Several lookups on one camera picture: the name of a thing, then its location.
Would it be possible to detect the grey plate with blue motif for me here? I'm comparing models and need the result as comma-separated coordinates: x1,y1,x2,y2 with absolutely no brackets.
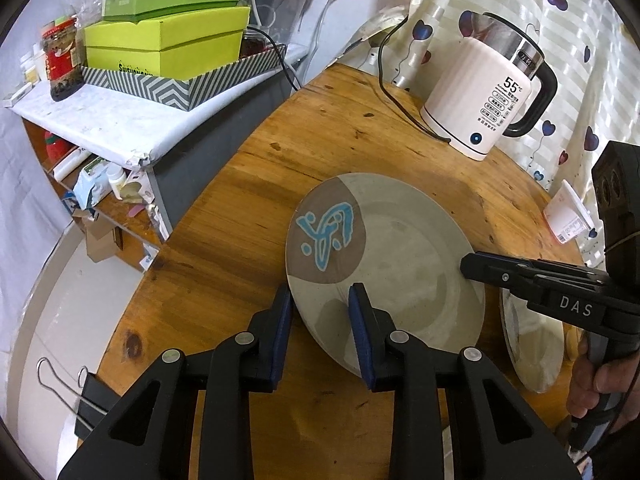
285,172,485,375

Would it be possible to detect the person's right hand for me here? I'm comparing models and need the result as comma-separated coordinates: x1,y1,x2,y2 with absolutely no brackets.
566,336,639,427

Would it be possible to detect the grey plate under gripper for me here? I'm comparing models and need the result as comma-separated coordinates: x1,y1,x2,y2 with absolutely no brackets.
500,289,564,393

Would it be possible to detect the black binder clip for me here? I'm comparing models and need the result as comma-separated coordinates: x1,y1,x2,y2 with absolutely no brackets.
36,356,120,441

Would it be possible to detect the white yogurt tub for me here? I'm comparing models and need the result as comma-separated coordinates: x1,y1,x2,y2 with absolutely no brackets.
542,180,594,244

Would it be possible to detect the white electric kettle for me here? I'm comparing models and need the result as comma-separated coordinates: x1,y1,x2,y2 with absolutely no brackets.
420,11,558,162

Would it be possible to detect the cream curtain with hearts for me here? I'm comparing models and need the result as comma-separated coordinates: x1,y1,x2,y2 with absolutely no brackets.
384,0,640,269

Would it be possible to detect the white small bottle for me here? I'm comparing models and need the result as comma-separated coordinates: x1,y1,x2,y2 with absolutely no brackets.
106,162,128,200

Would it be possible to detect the white covered side shelf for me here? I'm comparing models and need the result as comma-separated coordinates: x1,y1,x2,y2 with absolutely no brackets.
1,67,292,248

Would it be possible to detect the chevron patterned tray box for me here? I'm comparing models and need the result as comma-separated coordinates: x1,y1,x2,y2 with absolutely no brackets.
81,44,288,112

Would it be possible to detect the red labelled glass jar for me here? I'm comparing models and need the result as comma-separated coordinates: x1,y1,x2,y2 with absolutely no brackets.
41,15,85,102

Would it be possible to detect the lime green box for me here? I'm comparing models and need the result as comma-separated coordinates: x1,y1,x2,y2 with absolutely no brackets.
85,6,250,80

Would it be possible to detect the black kettle power cable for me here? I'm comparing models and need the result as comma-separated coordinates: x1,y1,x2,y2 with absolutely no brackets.
376,15,452,143

